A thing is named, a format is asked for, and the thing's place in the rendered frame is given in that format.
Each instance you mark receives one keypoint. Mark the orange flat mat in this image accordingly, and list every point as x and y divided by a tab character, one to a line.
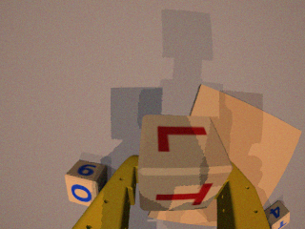
258	143

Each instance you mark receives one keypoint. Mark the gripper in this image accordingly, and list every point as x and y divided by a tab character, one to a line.
238	203

